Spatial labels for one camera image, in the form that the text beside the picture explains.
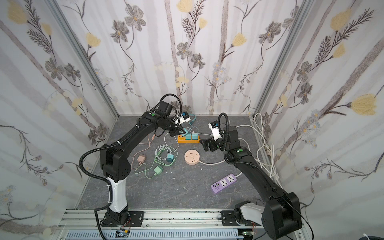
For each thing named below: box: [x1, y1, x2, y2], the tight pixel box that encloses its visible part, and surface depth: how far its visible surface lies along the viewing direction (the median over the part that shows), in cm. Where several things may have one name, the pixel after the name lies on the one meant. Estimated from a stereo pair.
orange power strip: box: [177, 135, 201, 144], surface depth 106 cm
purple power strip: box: [211, 173, 237, 194], surface depth 85 cm
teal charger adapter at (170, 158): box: [166, 154, 175, 163], surface depth 97 cm
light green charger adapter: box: [153, 165, 163, 176], surface depth 91 cm
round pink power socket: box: [184, 149, 200, 165], surface depth 96 cm
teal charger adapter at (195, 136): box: [192, 133, 198, 140], surface depth 103 cm
